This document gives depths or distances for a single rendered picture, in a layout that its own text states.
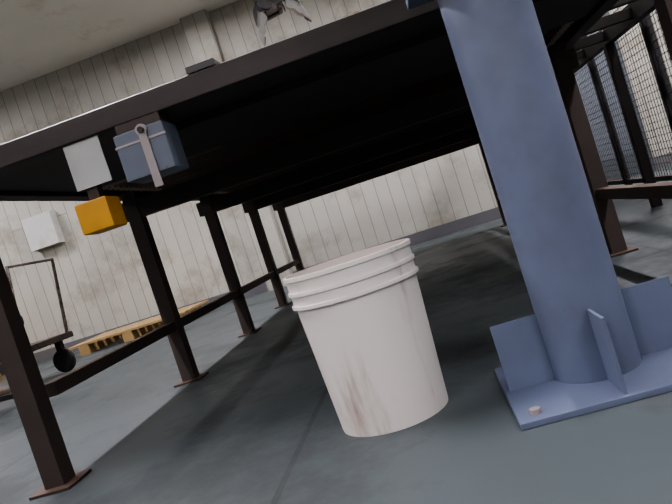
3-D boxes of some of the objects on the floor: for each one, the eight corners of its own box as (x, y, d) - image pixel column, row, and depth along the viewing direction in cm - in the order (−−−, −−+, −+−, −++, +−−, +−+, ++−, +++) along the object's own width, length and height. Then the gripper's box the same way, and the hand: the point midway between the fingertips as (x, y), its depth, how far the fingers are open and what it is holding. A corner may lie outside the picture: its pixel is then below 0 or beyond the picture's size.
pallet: (214, 308, 689) (211, 298, 689) (186, 323, 604) (182, 312, 603) (110, 341, 706) (106, 331, 706) (68, 360, 621) (64, 349, 621)
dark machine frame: (763, 206, 253) (689, -45, 249) (664, 236, 258) (590, -10, 254) (575, 203, 547) (539, 88, 543) (530, 217, 552) (495, 103, 548)
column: (743, 372, 108) (593, -130, 105) (522, 431, 113) (372, -45, 110) (658, 328, 146) (545, -43, 142) (495, 373, 151) (382, 17, 147)
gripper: (286, -33, 187) (318, 26, 187) (226, -2, 186) (259, 58, 186) (284, -48, 179) (319, 14, 178) (222, -15, 178) (256, 47, 177)
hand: (288, 33), depth 179 cm, fingers open, 14 cm apart
